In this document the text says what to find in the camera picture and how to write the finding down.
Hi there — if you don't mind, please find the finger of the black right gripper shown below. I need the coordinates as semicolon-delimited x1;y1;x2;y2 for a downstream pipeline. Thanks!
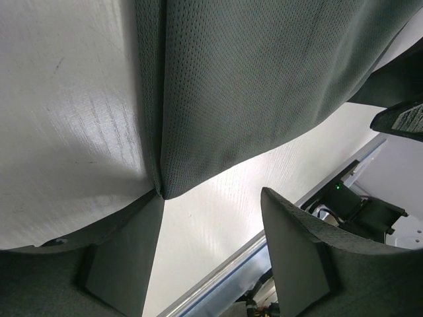
370;100;422;142
348;42;422;108

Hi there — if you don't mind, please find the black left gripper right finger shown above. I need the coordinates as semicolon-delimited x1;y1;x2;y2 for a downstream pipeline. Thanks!
260;188;422;316

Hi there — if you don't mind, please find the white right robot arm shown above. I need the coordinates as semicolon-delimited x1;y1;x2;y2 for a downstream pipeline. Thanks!
301;40;422;250

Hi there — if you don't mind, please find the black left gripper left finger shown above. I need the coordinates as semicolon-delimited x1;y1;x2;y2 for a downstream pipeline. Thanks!
1;191;164;316

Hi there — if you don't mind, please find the aluminium mounting rail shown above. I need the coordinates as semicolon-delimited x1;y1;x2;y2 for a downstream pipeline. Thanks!
155;134;387;317

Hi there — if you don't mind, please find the grey t shirt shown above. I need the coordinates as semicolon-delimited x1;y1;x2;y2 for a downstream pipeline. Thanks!
133;1;422;199

